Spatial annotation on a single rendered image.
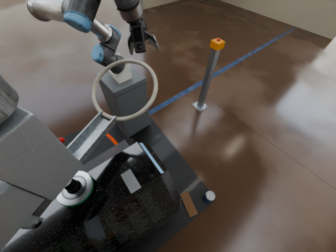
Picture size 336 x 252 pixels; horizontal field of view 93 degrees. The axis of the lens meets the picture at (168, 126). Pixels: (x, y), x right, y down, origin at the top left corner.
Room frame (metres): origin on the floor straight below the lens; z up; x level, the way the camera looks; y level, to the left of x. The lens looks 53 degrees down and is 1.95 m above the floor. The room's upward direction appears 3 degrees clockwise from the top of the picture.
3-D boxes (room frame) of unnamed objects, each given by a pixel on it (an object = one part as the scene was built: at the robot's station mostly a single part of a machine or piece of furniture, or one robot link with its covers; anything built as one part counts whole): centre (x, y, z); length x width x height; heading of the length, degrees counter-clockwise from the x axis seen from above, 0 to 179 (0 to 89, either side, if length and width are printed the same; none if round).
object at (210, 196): (0.45, -0.50, 0.08); 0.10 x 0.10 x 0.13
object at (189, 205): (0.38, -0.28, 0.02); 0.25 x 0.10 x 0.01; 25
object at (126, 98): (1.48, 0.55, 0.42); 0.50 x 0.50 x 0.85; 43
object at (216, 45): (1.93, -0.53, 0.54); 0.20 x 0.20 x 1.09; 37
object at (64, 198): (0.27, 0.57, 0.88); 0.21 x 0.21 x 0.01
